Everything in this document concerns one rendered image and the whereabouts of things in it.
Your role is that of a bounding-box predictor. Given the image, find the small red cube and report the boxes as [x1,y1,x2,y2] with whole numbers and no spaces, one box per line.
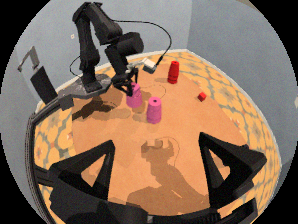
[198,92,206,101]

